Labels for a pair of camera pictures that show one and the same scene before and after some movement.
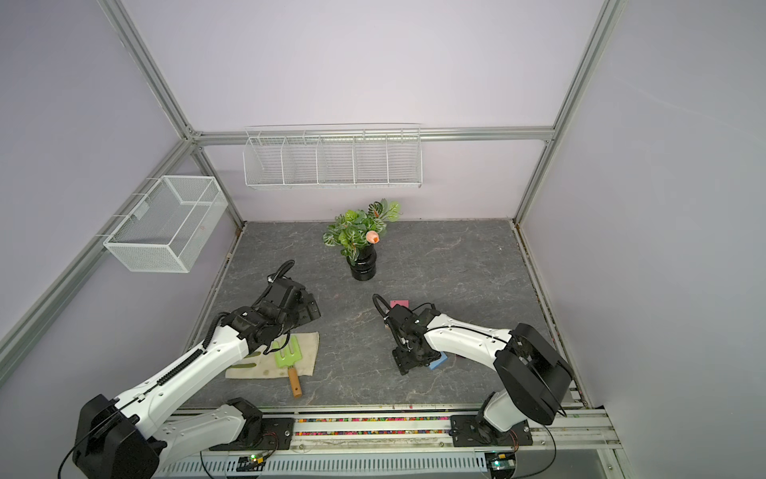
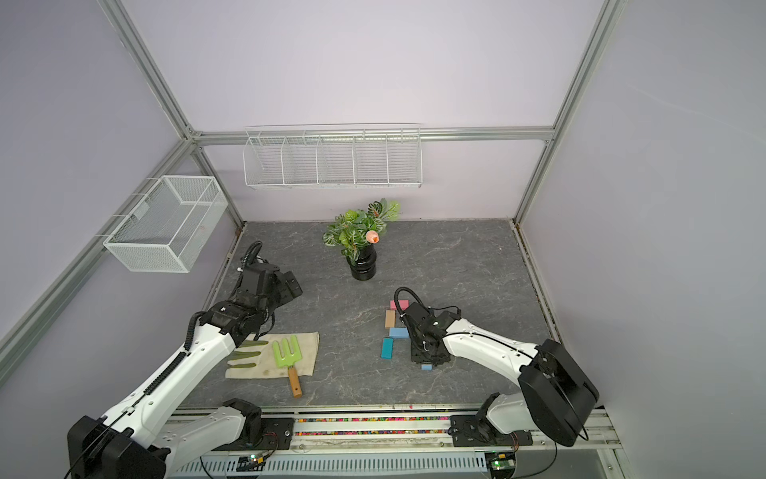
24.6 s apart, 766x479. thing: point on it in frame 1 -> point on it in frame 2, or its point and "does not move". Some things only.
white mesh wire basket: (168, 231) does not move
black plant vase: (364, 267) does not move
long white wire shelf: (333, 157) does not move
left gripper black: (304, 315) -> (284, 290)
